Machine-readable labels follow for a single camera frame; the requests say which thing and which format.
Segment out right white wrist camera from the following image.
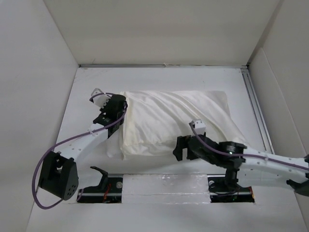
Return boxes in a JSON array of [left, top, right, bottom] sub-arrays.
[[189, 119, 206, 135]]

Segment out cream pillowcase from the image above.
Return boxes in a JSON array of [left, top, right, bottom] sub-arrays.
[[119, 90, 248, 159]]

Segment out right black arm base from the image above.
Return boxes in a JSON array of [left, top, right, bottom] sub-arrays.
[[207, 170, 255, 203]]

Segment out aluminium rail right side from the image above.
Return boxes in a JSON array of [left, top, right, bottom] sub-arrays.
[[240, 66, 275, 154]]

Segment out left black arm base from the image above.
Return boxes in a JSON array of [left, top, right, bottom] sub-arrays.
[[76, 166, 124, 204]]

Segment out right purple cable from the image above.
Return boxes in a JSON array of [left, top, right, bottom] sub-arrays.
[[188, 122, 309, 172]]

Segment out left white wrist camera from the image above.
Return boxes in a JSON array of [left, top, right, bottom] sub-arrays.
[[89, 88, 112, 108]]

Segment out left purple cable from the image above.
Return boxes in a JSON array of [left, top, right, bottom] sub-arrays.
[[31, 91, 128, 210]]

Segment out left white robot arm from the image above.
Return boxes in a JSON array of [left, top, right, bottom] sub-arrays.
[[38, 93, 127, 201]]

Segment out white pillow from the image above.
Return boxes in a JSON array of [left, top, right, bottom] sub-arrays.
[[106, 130, 124, 160]]

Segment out purple cable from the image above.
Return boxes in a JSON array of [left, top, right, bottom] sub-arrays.
[[31, 91, 128, 210], [188, 122, 309, 172]]

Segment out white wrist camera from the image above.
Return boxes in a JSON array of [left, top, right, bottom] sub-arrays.
[[189, 119, 206, 135], [89, 88, 112, 108]]

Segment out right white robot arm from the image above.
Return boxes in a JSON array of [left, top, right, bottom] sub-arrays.
[[173, 134, 309, 196]]

